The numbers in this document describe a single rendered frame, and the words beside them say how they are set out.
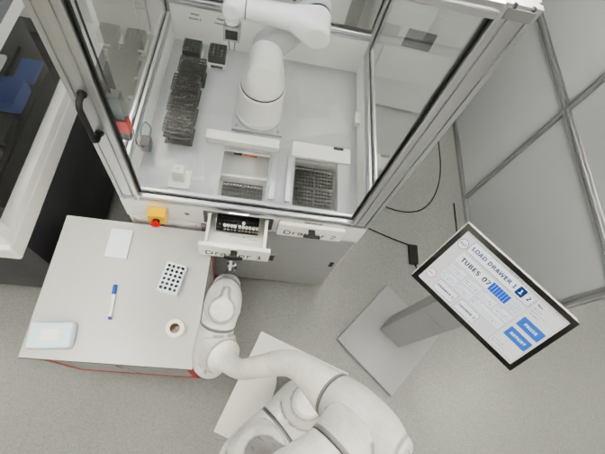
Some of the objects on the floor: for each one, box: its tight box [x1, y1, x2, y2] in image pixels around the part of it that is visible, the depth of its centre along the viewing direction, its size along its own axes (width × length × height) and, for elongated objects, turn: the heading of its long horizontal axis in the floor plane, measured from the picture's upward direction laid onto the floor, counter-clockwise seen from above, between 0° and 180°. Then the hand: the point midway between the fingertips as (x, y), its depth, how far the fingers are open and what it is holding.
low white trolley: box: [18, 215, 215, 378], centre depth 193 cm, size 58×62×76 cm
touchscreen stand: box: [337, 286, 463, 396], centre depth 203 cm, size 50×45×102 cm
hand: (231, 267), depth 147 cm, fingers closed
